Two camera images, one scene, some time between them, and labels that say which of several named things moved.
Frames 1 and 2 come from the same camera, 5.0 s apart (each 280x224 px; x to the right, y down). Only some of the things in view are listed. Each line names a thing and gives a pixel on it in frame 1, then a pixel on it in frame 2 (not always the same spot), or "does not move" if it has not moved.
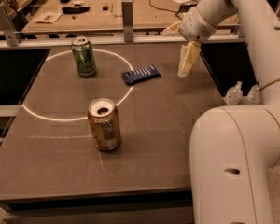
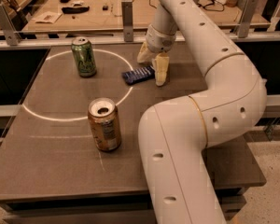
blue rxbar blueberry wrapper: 141,75 does not move
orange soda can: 104,120 does not move
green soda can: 84,55 does not move
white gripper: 196,25 → 158,40
